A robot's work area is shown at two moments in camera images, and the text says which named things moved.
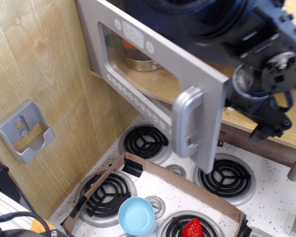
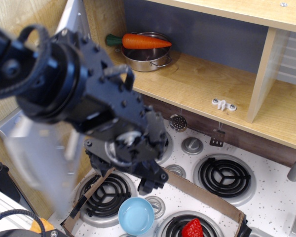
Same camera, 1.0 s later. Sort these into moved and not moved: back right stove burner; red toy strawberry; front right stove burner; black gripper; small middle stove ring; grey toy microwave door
Moved: black gripper; grey toy microwave door
Not moved: red toy strawberry; small middle stove ring; back right stove burner; front right stove burner
